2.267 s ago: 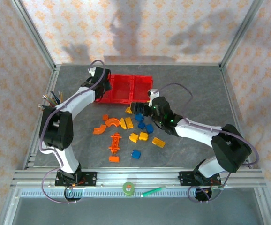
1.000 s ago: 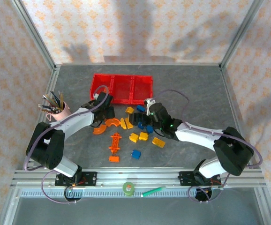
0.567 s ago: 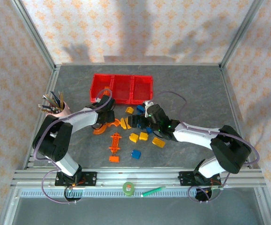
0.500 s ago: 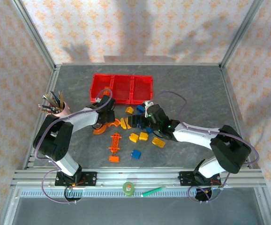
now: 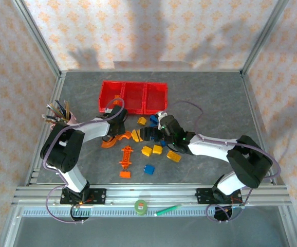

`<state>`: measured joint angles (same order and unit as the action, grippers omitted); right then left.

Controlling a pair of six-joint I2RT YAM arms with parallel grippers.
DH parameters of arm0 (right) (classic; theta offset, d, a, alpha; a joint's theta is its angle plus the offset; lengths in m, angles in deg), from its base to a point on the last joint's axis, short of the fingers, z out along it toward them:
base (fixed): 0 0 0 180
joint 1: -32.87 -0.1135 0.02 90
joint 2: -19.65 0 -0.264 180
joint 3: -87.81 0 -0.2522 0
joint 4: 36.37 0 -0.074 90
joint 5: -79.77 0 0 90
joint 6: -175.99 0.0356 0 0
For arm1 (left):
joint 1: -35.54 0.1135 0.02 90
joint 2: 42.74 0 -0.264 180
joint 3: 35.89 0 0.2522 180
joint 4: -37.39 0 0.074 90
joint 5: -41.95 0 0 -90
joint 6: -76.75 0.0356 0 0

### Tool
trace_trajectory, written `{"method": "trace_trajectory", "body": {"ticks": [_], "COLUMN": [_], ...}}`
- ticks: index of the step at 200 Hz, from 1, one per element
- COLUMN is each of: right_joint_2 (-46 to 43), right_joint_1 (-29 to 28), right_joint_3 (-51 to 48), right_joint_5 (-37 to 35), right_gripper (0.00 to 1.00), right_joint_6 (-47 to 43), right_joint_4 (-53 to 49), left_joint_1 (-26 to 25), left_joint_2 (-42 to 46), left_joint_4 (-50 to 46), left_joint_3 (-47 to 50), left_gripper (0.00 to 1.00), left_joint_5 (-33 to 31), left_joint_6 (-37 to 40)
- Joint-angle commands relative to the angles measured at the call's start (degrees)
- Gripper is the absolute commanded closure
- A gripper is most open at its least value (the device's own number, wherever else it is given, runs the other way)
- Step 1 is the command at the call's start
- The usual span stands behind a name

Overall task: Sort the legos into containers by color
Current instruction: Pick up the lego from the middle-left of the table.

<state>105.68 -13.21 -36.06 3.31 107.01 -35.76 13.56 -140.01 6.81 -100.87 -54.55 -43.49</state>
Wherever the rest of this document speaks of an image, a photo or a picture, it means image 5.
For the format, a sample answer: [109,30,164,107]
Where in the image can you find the green tape roll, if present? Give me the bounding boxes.
[134,199,149,216]

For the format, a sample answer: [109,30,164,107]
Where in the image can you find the aluminium frame post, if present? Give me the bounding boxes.
[278,205,297,247]
[240,0,290,76]
[0,205,23,247]
[11,0,62,76]

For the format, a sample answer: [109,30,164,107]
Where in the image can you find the tan pencil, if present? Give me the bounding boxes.
[46,103,65,119]

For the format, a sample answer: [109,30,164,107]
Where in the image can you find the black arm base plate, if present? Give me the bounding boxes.
[196,187,242,204]
[60,188,107,206]

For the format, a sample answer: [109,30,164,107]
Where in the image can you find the pink cup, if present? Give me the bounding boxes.
[50,114,77,129]

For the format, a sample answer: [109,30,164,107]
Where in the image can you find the wide aluminium frame rail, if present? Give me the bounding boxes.
[11,184,292,207]

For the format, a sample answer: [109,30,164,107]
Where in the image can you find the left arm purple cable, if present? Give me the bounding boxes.
[42,97,126,225]

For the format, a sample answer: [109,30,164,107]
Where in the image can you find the orange long lego frame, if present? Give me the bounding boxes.
[118,144,135,172]

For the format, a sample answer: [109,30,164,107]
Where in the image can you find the green marker pen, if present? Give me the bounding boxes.
[155,204,183,216]

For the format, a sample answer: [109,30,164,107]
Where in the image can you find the grey slotted cable duct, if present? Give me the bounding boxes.
[22,207,242,217]

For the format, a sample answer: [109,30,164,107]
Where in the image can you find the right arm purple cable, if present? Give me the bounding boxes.
[170,100,282,224]

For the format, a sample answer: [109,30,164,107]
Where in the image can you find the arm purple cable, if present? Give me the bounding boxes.
[170,100,282,224]
[42,97,126,225]

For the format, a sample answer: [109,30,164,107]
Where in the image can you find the black silver-tipped pen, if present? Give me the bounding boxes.
[42,114,63,124]

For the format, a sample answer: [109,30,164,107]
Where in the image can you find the dark blue pencil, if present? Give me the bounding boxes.
[55,100,67,119]

